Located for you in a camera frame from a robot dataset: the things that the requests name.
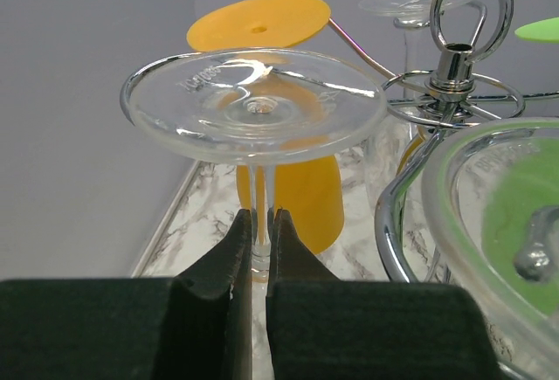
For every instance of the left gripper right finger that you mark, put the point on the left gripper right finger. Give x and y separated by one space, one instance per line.
320 327

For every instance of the green plastic wine glass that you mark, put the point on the green plastic wine glass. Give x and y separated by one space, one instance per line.
520 231

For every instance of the clear wine glass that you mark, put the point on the clear wine glass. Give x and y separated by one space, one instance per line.
411 16
457 184

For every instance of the chrome wine glass rack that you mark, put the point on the chrome wine glass rack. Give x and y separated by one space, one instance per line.
446 98

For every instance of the clear glass tumbler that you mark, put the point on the clear glass tumbler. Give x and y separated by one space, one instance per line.
202 106

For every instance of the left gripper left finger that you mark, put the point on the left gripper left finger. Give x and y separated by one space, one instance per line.
196 325

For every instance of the orange plastic wine glass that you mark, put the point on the orange plastic wine glass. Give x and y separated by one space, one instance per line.
312 190

